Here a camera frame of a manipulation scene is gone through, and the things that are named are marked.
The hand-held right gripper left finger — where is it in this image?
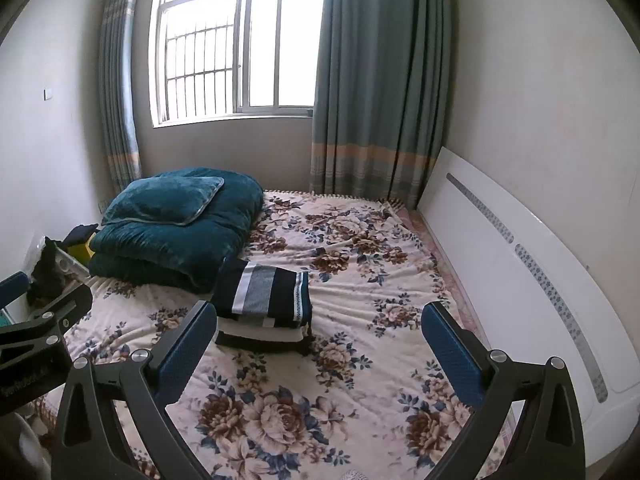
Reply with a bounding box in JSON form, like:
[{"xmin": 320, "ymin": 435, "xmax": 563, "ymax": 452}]
[{"xmin": 51, "ymin": 300, "xmax": 219, "ymax": 480}]

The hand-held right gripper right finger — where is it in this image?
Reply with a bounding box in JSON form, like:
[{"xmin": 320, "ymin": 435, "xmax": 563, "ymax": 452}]
[{"xmin": 421, "ymin": 301, "xmax": 586, "ymax": 480}]

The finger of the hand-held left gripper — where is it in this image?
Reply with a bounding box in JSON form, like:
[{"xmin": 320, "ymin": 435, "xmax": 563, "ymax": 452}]
[
  {"xmin": 0, "ymin": 286, "xmax": 94, "ymax": 347},
  {"xmin": 0, "ymin": 271, "xmax": 30, "ymax": 312}
]

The dark patterned striped sweater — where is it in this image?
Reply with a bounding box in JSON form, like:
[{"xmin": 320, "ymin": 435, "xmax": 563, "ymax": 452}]
[{"xmin": 210, "ymin": 258, "xmax": 314, "ymax": 331}]

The black cloth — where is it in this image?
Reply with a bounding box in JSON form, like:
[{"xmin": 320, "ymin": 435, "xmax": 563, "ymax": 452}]
[{"xmin": 27, "ymin": 236, "xmax": 69, "ymax": 307}]

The white plastic basket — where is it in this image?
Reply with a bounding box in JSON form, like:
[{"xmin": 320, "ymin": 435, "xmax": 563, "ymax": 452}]
[{"xmin": 54, "ymin": 251, "xmax": 92, "ymax": 277}]

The yellow container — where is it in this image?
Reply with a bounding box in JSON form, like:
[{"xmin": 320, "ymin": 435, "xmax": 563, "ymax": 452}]
[{"xmin": 66, "ymin": 240, "xmax": 96, "ymax": 264}]

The white round plastic object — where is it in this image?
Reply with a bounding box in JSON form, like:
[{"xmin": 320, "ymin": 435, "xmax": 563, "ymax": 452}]
[{"xmin": 0, "ymin": 410, "xmax": 47, "ymax": 480}]

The white folded garment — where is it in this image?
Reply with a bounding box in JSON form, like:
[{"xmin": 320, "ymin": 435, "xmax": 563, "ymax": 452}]
[{"xmin": 216, "ymin": 320, "xmax": 310, "ymax": 344}]

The black folded garment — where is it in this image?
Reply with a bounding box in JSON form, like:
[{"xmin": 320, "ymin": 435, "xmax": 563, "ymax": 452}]
[{"xmin": 215, "ymin": 332, "xmax": 316, "ymax": 357}]

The teal folded quilt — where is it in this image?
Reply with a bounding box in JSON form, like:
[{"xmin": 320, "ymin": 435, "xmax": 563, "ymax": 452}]
[{"xmin": 89, "ymin": 167, "xmax": 265, "ymax": 295}]

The white headboard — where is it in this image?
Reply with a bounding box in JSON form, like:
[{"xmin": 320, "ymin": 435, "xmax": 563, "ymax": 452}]
[{"xmin": 417, "ymin": 146, "xmax": 640, "ymax": 468}]

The pink mattress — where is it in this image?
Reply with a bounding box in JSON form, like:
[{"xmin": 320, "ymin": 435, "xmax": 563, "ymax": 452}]
[{"xmin": 399, "ymin": 204, "xmax": 482, "ymax": 332}]

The floral printed blanket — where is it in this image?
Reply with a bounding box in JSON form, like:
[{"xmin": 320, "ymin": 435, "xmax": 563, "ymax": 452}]
[{"xmin": 30, "ymin": 189, "xmax": 516, "ymax": 480}]

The teal pillow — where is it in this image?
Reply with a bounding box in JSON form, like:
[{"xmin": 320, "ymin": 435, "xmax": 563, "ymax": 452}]
[{"xmin": 101, "ymin": 176, "xmax": 225, "ymax": 226}]

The teal striped curtain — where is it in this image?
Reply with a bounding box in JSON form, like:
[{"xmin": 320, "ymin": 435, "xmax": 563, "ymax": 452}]
[
  {"xmin": 310, "ymin": 0, "xmax": 454, "ymax": 211},
  {"xmin": 99, "ymin": 0, "xmax": 147, "ymax": 196}
]

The barred window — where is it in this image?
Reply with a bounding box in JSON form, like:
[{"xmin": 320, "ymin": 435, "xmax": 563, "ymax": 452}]
[{"xmin": 149, "ymin": 0, "xmax": 328, "ymax": 129}]

